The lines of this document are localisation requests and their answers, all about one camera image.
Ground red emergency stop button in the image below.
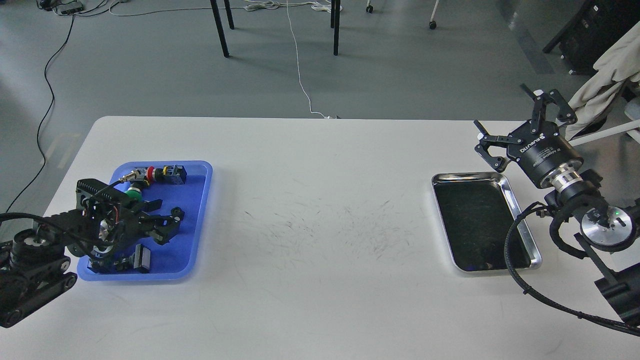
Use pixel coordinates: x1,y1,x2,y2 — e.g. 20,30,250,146
127,165,188,188

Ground black table leg left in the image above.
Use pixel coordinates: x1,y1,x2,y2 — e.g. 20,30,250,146
210,0,235,59

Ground white cable on floor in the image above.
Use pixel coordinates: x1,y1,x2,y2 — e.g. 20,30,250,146
243,0,344,120

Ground beige cloth on chair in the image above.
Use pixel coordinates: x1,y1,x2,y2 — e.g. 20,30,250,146
565,23,640,141

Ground blue plastic tray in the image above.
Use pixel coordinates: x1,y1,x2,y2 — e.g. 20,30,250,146
77,161,214,282

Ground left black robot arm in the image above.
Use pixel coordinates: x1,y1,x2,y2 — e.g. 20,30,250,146
0,178,185,328

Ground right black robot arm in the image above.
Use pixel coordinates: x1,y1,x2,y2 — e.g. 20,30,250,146
474,84,640,337

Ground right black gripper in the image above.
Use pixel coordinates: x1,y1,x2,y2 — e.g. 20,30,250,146
473,83,585,190

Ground green push button switch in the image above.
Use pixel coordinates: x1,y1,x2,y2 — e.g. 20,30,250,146
124,186,143,202

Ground black cable on floor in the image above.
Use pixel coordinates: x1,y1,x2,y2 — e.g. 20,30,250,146
0,14,76,216

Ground black table leg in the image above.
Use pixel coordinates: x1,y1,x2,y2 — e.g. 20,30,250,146
330,0,342,56
210,0,235,59

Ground black cabinet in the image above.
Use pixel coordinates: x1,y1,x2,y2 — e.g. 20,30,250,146
542,0,640,75

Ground black table leg right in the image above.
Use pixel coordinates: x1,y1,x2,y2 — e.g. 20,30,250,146
330,0,342,56

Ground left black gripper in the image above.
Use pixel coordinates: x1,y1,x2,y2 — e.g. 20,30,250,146
63,178,183,261

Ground silver metal tray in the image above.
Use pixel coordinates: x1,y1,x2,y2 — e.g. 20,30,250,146
430,172,542,276

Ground black square push button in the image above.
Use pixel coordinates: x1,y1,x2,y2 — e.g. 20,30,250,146
114,244,151,274

